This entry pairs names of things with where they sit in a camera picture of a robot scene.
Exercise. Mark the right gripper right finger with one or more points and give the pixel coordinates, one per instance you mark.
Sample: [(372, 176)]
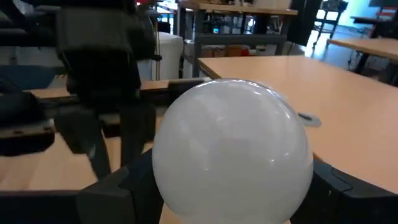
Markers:
[(348, 208)]

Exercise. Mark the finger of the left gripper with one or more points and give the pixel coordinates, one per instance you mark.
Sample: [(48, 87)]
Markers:
[(133, 130), (77, 130)]

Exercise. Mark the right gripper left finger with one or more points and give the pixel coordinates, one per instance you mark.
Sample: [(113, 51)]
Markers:
[(77, 208)]

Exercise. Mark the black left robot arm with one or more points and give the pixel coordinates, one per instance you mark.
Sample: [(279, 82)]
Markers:
[(18, 109)]

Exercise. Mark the white cabinet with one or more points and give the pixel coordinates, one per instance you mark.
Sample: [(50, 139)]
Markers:
[(168, 56)]

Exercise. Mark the beige wooden desk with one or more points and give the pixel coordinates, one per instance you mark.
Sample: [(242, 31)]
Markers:
[(342, 109)]

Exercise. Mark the wooden workbench with shelf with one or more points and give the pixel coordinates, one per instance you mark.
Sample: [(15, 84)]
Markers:
[(242, 39)]

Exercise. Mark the wooden table with black legs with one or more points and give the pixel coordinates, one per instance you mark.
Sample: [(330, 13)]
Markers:
[(373, 46)]

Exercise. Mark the black panel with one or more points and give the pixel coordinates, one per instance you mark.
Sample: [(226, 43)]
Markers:
[(303, 21)]

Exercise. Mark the black aluminium frame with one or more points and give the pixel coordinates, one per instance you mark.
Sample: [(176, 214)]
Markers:
[(174, 90)]

